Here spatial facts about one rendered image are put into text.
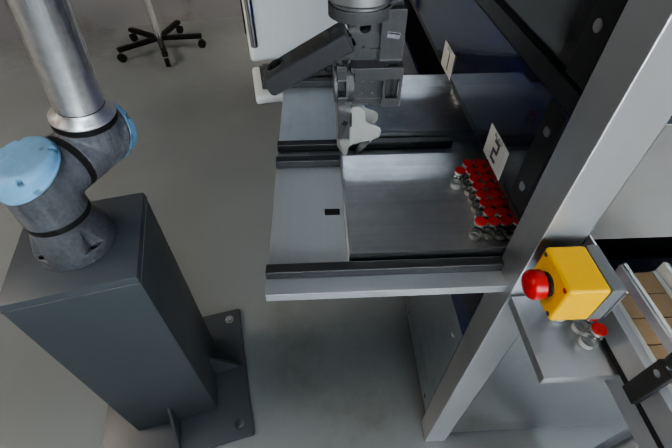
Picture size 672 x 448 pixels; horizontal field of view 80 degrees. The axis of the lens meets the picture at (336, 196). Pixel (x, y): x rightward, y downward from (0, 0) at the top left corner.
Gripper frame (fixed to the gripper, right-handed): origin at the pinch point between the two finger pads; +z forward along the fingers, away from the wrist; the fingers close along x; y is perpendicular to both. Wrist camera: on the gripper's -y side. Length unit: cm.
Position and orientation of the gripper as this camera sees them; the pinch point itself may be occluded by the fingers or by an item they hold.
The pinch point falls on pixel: (340, 146)
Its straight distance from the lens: 58.8
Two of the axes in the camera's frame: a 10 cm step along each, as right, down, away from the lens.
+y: 10.0, -0.3, 0.3
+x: -0.5, -7.0, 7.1
